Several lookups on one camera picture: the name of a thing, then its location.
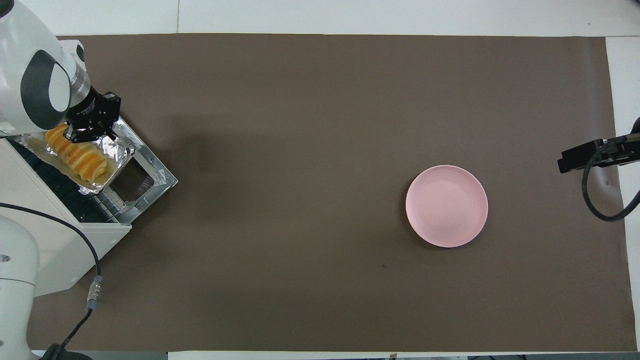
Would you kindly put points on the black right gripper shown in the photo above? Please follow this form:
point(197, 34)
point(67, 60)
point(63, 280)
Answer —
point(87, 107)

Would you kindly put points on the sliced yellow bread loaf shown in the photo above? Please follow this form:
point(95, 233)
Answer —
point(80, 157)

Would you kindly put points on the aluminium foil tray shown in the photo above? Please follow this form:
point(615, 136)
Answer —
point(117, 150)

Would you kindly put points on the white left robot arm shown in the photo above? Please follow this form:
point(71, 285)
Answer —
point(20, 40)

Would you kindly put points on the glass oven door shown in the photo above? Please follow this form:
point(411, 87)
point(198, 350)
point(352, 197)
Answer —
point(160, 180)

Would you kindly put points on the cream toaster oven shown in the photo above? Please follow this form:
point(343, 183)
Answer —
point(65, 260)

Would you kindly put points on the pink round plate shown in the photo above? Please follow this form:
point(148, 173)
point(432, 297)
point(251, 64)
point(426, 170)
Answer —
point(446, 206)

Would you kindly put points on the brown table mat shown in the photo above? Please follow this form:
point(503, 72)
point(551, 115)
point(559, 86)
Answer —
point(350, 150)

